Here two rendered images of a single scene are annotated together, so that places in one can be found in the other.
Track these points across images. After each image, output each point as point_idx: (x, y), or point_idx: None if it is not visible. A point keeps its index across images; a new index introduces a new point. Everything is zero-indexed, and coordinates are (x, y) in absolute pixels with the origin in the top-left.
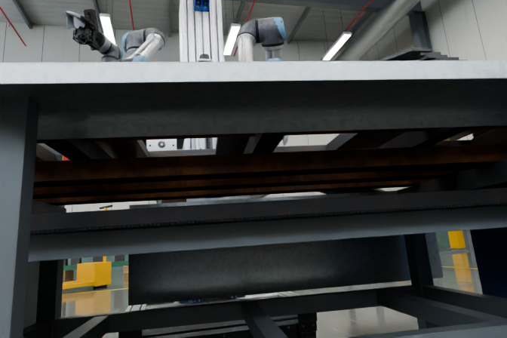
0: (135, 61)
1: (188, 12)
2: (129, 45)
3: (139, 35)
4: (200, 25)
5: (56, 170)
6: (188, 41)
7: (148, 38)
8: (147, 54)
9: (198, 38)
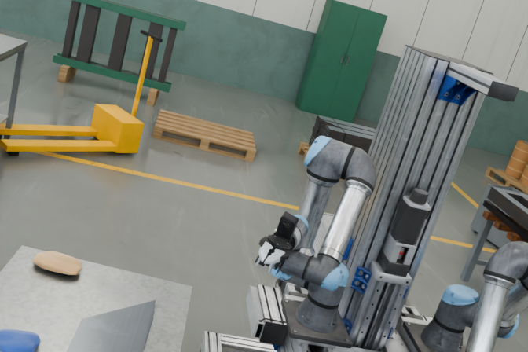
0: (328, 283)
1: (425, 100)
2: (316, 170)
3: (338, 164)
4: (435, 126)
5: None
6: (405, 152)
7: (350, 185)
8: (345, 250)
9: (423, 150)
